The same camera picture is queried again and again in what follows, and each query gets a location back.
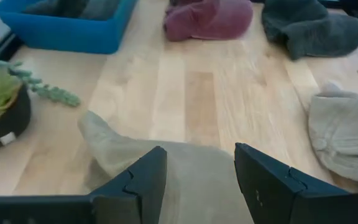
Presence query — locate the blue plastic bin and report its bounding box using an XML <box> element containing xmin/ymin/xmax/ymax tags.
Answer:
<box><xmin>0</xmin><ymin>0</ymin><xmax>139</xmax><ymax>55</ymax></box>

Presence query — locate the dark grey corduroy cap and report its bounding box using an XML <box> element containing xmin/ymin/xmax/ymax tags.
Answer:
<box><xmin>22</xmin><ymin>0</ymin><xmax>121</xmax><ymax>22</ymax></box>
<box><xmin>260</xmin><ymin>0</ymin><xmax>358</xmax><ymax>61</ymax></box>

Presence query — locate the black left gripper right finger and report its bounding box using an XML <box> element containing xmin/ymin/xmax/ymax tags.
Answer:
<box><xmin>234</xmin><ymin>142</ymin><xmax>358</xmax><ymax>224</ymax></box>

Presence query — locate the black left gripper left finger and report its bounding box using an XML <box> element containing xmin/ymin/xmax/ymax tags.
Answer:
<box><xmin>0</xmin><ymin>145</ymin><xmax>168</xmax><ymax>224</ymax></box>

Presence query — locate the maroon corduroy cap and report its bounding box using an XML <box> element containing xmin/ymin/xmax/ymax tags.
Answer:
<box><xmin>163</xmin><ymin>0</ymin><xmax>255</xmax><ymax>43</ymax></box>

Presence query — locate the beige corduroy cap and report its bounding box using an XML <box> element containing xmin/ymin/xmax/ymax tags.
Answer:
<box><xmin>307</xmin><ymin>80</ymin><xmax>358</xmax><ymax>188</ymax></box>
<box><xmin>77</xmin><ymin>110</ymin><xmax>256</xmax><ymax>224</ymax></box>

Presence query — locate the potted succulent plant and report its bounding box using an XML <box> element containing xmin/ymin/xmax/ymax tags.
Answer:
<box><xmin>0</xmin><ymin>49</ymin><xmax>82</xmax><ymax>151</ymax></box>

